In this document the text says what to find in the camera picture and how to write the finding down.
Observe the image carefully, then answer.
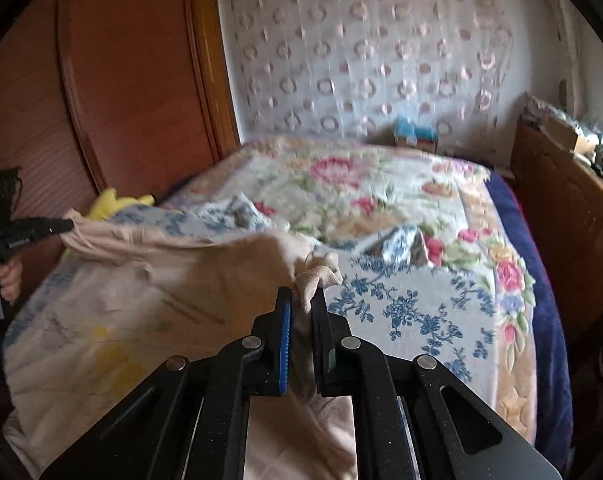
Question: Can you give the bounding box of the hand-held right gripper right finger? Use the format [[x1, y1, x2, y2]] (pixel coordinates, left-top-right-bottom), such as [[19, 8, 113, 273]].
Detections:
[[311, 287, 562, 480]]

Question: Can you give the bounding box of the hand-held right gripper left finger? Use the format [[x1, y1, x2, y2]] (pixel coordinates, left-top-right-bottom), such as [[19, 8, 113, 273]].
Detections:
[[39, 287, 295, 480]]

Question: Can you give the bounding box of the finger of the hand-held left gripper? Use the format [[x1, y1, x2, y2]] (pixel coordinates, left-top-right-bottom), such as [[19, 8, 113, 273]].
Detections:
[[12, 216, 76, 242]]

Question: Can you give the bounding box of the beige printed t-shirt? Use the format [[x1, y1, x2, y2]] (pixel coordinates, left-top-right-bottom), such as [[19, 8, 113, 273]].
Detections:
[[2, 217, 359, 480]]

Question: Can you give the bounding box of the person's left hand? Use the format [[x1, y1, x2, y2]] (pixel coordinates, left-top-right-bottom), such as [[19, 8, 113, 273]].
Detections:
[[0, 259, 23, 307]]

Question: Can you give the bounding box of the yellow plush toy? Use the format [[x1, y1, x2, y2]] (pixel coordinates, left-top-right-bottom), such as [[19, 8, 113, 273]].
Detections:
[[64, 187, 155, 256]]

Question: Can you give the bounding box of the blue floral bed sheet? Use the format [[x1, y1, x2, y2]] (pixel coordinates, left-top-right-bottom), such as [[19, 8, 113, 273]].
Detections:
[[2, 195, 499, 386]]

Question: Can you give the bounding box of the floral quilt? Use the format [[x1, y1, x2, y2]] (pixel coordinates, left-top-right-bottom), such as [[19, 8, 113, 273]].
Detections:
[[162, 135, 537, 446]]

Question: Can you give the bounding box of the wooden wardrobe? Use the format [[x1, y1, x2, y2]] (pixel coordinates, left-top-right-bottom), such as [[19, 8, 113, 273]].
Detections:
[[0, 0, 242, 281]]

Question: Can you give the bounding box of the cardboard box with blue contents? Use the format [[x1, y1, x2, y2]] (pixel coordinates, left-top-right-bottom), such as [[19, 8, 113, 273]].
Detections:
[[394, 116, 439, 153]]

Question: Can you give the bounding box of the navy blue blanket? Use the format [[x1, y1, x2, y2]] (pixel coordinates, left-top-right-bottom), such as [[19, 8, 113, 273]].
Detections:
[[484, 170, 575, 471]]

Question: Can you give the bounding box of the long wooden cabinet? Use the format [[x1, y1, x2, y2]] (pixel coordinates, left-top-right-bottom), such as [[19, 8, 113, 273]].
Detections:
[[511, 115, 603, 341]]

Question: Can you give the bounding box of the pile of packets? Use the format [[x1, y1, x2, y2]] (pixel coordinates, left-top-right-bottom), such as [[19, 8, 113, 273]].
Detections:
[[524, 92, 557, 121]]

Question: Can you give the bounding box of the open cardboard box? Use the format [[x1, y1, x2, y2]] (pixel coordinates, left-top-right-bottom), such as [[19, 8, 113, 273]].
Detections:
[[546, 117, 602, 156]]

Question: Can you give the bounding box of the beige window curtain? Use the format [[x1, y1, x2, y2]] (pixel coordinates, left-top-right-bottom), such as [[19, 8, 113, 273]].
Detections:
[[541, 0, 597, 111]]

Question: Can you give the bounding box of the circle patterned wall curtain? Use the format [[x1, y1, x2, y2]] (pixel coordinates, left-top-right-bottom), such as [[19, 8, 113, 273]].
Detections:
[[229, 0, 515, 148]]

